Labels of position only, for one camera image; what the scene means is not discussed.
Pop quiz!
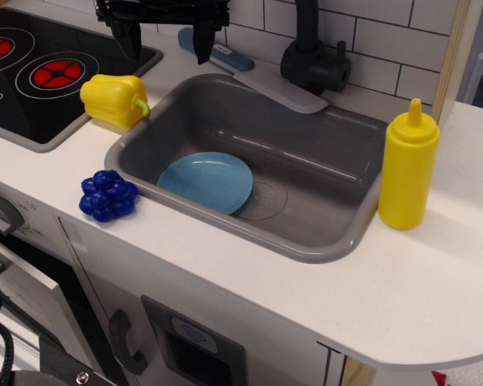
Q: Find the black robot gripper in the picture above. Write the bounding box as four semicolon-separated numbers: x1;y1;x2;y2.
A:
95;1;229;64

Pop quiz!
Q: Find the blue toy blueberries cluster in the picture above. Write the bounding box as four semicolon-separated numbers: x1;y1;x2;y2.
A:
79;170;138;223

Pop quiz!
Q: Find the light blue plastic plate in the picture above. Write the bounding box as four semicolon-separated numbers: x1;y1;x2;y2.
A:
156;152;254;215

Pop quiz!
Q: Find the grey plastic sink basin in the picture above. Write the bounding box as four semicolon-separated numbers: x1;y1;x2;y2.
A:
105;74;386;264

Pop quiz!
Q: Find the yellow toy bell pepper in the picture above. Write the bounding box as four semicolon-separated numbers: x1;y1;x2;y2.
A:
80;74;151;129

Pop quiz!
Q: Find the black toy stove top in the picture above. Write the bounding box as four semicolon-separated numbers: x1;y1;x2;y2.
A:
0;7;163;153

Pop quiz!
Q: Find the black toy faucet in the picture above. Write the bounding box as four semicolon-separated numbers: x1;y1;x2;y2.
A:
280;0;351;96

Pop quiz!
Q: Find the grey oven knob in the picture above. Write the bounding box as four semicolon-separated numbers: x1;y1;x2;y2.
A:
0;196;24;236

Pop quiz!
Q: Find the yellow squeeze mustard bottle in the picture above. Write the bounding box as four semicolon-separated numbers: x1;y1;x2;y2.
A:
378;98;440;230

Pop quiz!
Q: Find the white toy oven door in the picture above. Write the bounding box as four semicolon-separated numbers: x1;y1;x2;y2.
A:
0;244;85;358

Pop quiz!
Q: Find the grey dishwasher panel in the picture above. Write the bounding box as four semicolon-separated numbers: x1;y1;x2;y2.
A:
141;295;249;385

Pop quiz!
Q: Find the blue handled toy knife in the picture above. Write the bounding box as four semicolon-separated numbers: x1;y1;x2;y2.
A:
177;27;329;115

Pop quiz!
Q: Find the grey cabinet door handle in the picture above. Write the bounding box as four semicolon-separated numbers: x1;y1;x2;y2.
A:
108;310;148;376

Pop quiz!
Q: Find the black braided cable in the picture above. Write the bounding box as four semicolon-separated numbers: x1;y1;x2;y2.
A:
0;318;16;386

